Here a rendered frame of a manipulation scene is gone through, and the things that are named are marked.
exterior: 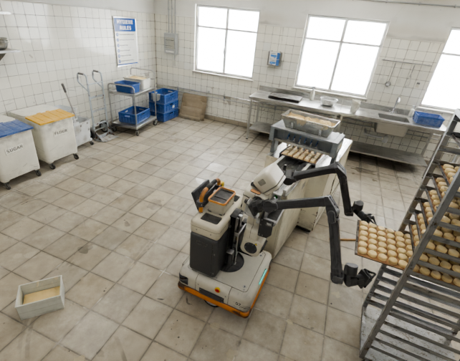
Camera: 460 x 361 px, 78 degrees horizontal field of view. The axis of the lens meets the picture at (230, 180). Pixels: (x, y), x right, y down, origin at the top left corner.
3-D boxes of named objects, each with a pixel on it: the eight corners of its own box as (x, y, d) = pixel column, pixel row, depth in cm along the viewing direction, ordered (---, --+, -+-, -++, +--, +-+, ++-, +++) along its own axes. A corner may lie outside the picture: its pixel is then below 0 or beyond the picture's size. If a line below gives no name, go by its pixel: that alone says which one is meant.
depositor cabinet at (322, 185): (291, 177, 464) (302, 127, 423) (336, 192, 434) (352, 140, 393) (256, 214, 366) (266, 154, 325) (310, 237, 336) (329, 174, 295)
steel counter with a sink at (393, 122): (243, 138, 596) (251, 77, 536) (254, 129, 654) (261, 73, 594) (426, 180, 500) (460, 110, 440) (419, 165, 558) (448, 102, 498)
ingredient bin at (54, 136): (52, 172, 413) (39, 120, 375) (22, 161, 433) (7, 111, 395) (83, 158, 456) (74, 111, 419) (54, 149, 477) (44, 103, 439)
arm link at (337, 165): (342, 157, 203) (342, 166, 196) (347, 172, 210) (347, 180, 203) (282, 170, 224) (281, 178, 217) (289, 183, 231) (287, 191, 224)
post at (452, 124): (361, 308, 241) (457, 109, 158) (361, 305, 244) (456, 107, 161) (365, 309, 241) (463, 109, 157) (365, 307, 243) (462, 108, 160)
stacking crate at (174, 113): (164, 113, 701) (164, 104, 691) (178, 116, 689) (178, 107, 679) (149, 119, 652) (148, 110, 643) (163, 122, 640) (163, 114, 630)
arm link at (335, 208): (337, 192, 166) (333, 195, 158) (341, 215, 167) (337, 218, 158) (268, 198, 191) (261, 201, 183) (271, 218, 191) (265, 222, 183)
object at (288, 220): (269, 219, 359) (282, 154, 316) (295, 230, 345) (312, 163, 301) (242, 251, 306) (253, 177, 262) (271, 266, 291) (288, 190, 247)
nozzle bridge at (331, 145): (277, 146, 351) (281, 119, 334) (337, 163, 320) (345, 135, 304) (266, 154, 325) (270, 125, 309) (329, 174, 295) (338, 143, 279)
